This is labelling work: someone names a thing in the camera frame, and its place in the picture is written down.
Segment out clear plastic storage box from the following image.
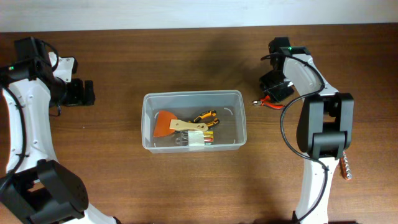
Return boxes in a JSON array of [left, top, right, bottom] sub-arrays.
[[141, 90, 247, 154]]

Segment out orange scraper wooden handle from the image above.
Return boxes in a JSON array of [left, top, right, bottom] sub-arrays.
[[154, 110, 208, 138]]

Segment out red handled small cutters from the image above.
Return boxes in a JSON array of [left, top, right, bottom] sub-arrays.
[[252, 96, 285, 110]]

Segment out orange black long-nose pliers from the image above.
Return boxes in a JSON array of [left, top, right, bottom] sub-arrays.
[[189, 110, 220, 129]]

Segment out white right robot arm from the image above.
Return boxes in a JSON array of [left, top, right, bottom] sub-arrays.
[[263, 47, 354, 223]]

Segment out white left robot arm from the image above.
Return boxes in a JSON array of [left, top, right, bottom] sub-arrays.
[[1, 57, 119, 223]]

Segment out metal socket bit rail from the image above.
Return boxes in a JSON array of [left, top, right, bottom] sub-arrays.
[[340, 151, 353, 180]]

